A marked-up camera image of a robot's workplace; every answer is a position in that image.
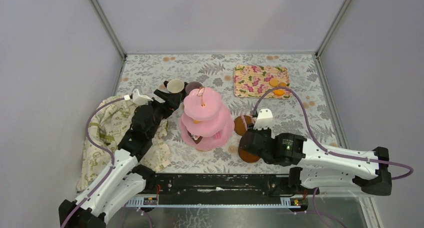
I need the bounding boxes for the brown wooden saucer near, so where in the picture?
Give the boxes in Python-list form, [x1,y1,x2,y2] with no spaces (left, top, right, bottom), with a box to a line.
[238,148,261,163]

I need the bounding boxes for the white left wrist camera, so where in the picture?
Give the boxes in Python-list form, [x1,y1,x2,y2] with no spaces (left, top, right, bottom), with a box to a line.
[131,88,153,106]

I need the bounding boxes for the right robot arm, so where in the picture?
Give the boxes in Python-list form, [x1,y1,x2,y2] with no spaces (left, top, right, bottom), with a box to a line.
[239,129,392,196]

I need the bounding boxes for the brown wooden saucer far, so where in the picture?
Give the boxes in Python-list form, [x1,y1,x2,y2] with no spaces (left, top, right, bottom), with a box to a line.
[234,115,255,136]

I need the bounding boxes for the chocolate cake slice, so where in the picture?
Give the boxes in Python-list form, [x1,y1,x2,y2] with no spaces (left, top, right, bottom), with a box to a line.
[187,131,203,145]

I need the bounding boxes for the orange fish shaped cookie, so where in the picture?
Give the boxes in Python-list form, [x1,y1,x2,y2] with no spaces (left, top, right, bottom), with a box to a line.
[273,89,285,96]

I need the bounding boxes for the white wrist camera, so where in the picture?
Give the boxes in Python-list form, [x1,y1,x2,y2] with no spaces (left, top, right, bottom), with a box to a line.
[253,108,274,130]
[131,88,153,106]

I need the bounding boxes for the floral yellow tray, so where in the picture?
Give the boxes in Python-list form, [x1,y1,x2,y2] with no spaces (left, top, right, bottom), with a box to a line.
[233,65,290,98]

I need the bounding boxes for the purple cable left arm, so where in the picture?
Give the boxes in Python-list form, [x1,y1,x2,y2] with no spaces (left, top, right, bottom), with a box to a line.
[60,97,132,228]

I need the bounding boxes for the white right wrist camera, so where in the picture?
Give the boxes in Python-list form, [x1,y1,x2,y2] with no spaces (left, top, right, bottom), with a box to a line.
[253,108,274,130]

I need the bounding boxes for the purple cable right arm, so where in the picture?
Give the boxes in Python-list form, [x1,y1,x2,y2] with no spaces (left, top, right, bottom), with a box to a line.
[251,86,414,228]

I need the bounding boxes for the dark purple cup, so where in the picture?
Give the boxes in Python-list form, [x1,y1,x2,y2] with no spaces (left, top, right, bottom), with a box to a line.
[185,81,203,95]

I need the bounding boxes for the brown wooden saucer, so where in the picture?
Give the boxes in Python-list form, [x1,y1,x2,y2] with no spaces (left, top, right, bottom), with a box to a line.
[238,148,261,163]
[234,115,255,136]

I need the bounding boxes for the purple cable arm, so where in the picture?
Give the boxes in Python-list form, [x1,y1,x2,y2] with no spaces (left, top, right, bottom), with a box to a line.
[60,97,132,228]
[251,86,414,228]

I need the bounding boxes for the pink three-tier cake stand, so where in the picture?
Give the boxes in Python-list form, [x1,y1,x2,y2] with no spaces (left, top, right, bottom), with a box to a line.
[179,87,235,151]

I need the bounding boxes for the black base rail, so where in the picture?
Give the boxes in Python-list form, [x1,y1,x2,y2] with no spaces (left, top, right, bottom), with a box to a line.
[128,168,319,212]

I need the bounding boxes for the floral grey tablecloth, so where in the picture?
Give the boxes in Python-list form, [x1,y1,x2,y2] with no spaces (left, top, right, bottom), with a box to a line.
[116,54,339,174]

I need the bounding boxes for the black mug white inside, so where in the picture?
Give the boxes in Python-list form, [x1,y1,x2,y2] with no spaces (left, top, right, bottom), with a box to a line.
[163,79,186,96]

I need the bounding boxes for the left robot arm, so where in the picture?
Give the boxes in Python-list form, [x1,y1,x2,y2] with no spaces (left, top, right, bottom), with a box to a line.
[58,90,185,228]

